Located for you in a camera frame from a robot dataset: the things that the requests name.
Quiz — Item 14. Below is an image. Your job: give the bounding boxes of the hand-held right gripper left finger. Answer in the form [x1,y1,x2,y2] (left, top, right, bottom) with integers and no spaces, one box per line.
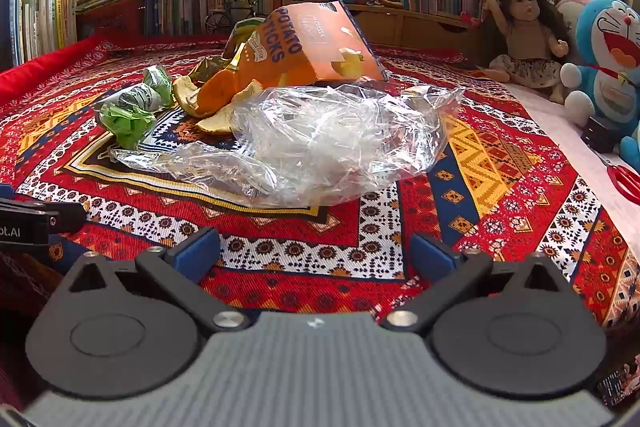
[66,227,253,334]

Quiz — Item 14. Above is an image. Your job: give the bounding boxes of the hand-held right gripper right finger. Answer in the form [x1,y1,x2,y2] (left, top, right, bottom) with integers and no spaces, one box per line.
[384,233,577,336]

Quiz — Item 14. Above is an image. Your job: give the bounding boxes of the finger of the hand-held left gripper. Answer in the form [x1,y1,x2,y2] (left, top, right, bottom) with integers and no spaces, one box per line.
[46,202,87,236]

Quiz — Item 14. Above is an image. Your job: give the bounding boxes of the row of thin books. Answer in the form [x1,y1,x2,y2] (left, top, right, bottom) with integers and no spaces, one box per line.
[0,0,79,70]

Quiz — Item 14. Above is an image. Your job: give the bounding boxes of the red patterned blanket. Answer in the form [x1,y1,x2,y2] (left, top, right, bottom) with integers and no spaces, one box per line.
[0,32,640,410]

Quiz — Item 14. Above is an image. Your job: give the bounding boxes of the green crumpled wrapper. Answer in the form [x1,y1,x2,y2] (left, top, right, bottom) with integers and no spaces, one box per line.
[96,65,176,152]

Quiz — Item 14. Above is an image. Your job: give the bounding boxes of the small orange peel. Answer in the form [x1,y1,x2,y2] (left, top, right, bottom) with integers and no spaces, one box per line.
[196,102,242,136]

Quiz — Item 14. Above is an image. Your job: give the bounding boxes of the pale curled orange peel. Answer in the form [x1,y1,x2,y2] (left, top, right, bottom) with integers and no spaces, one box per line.
[172,76,202,114]

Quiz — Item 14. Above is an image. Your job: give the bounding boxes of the large orange peel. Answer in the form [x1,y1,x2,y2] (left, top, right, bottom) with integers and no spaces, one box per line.
[194,42,266,118]

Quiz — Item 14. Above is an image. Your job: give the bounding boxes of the clear plastic bag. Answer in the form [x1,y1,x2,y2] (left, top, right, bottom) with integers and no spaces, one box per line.
[109,83,467,208]

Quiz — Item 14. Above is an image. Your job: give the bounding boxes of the white sheet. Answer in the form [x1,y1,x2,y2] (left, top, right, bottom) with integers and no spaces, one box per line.
[510,82,640,260]

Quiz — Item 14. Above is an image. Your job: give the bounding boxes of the red box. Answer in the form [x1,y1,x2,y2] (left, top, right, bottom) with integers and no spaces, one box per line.
[76,0,147,40]

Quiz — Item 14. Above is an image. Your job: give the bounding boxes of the small black box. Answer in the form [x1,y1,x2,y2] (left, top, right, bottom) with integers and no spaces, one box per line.
[581,117,621,152]

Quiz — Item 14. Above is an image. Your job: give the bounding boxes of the red scissors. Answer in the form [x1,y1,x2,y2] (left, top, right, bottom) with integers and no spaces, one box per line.
[597,154,640,202]

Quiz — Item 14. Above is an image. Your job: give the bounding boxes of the orange snack box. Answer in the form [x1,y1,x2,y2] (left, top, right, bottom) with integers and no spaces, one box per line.
[222,1,390,88]

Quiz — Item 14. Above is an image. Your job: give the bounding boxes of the miniature black bicycle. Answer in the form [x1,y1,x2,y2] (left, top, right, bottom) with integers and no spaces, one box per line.
[205,0,269,36]

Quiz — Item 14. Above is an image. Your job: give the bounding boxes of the brown-haired doll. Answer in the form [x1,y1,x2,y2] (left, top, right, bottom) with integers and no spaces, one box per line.
[481,0,572,104]

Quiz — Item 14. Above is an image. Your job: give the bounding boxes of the blue cat plush toy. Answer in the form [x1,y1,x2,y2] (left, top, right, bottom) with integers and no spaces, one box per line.
[559,0,640,158]

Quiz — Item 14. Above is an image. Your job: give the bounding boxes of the pink white plush toy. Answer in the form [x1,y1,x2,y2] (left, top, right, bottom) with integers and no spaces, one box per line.
[556,0,596,54]

